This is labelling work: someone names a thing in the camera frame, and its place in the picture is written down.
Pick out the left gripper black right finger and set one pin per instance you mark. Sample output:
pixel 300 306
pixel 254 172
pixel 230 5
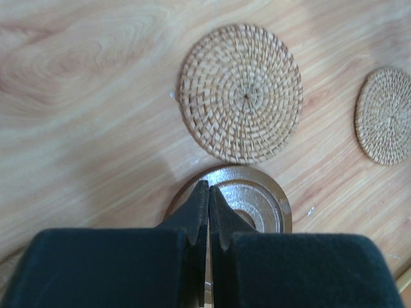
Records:
pixel 253 269

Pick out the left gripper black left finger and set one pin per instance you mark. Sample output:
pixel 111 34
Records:
pixel 162 266

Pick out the large woven rattan coaster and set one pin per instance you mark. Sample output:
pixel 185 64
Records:
pixel 240 93

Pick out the small woven rattan coaster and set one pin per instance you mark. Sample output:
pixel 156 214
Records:
pixel 382 116

